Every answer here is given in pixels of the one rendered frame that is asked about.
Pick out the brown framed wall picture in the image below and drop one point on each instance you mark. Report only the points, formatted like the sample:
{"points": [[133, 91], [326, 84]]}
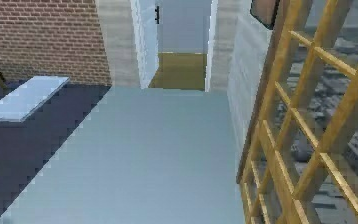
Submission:
{"points": [[265, 10]]}

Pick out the yellow wooden shelf frame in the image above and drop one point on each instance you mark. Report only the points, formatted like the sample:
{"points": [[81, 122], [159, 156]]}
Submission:
{"points": [[300, 126]]}

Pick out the white room door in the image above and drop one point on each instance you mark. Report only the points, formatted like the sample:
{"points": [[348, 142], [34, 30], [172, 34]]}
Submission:
{"points": [[146, 40]]}

